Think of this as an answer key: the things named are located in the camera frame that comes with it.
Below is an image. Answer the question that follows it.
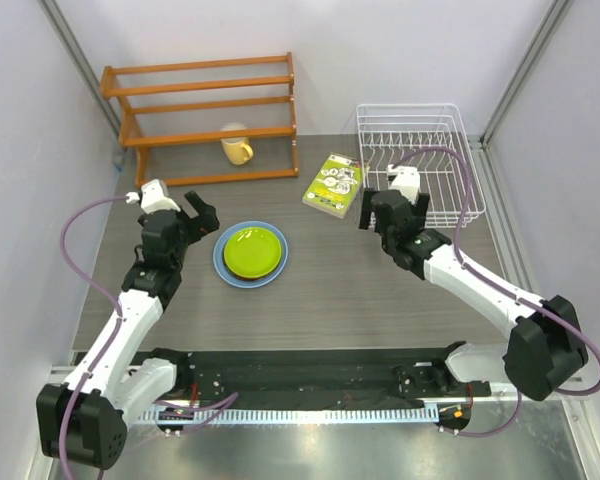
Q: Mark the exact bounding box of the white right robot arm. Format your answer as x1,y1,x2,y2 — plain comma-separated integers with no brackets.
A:
359,189,589,401

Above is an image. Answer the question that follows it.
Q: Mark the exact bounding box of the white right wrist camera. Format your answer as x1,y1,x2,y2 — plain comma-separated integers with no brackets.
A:
386,164,421,204

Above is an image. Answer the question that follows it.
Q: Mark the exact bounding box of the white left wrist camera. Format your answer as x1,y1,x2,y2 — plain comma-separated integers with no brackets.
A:
124,179,181,214

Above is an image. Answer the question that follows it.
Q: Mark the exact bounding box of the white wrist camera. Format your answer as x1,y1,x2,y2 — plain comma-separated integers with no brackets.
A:
386,164,421,204
124,179,181,214

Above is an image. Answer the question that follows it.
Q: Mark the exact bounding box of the light blue plate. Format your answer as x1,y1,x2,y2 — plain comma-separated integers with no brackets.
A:
212,221,289,289

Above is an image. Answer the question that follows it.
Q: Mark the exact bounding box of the slotted cable duct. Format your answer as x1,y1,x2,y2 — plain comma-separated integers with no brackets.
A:
134,404,439,427

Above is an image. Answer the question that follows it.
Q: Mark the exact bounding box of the red floral plate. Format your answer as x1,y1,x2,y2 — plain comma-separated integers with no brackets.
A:
230,273,272,284

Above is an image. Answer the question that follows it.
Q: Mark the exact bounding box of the yellow mug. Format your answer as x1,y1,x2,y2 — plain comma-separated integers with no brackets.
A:
221,136,254,166

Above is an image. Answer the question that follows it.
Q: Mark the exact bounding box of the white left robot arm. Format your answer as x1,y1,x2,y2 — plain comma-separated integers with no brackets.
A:
36,180,219,478

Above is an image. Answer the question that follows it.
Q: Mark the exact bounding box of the lime green plate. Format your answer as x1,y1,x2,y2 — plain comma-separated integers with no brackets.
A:
223,226,283,280

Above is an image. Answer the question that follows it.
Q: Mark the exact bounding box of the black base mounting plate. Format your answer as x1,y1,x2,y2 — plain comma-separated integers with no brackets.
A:
163,347,491,411

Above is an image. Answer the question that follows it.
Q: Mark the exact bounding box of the orange wooden shelf rack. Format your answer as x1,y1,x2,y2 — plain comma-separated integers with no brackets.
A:
99,53,300,187

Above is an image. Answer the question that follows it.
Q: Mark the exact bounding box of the green book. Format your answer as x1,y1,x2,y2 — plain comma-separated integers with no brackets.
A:
302,153,363,219

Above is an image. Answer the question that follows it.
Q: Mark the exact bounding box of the white wire dish rack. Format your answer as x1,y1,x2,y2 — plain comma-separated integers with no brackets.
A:
356,103,485,228

